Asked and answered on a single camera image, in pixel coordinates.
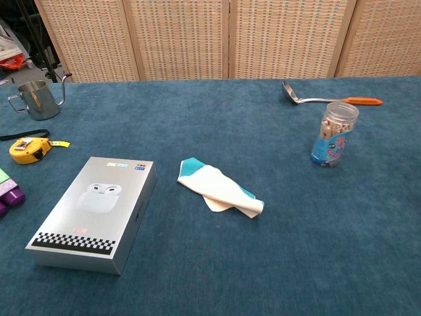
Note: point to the yellow tape measure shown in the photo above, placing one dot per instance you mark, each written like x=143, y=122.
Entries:
x=24, y=154

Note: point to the white and teal cloth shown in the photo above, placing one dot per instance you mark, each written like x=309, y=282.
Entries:
x=217, y=187

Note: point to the woven wooden folding screen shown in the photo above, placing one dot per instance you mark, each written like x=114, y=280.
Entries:
x=181, y=39

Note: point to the clear plastic snack jar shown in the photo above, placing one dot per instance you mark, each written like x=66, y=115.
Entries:
x=332, y=145

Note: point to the silver earbuds box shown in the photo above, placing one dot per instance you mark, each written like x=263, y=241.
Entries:
x=89, y=210

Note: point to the steel gooseneck pitcher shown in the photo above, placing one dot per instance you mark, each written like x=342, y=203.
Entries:
x=41, y=102

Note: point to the black tripod stand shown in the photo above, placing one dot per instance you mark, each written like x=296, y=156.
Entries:
x=49, y=62

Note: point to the purple green toy binoculars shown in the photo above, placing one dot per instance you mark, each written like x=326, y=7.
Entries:
x=13, y=195

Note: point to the orange red bag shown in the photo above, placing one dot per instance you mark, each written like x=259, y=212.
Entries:
x=11, y=62

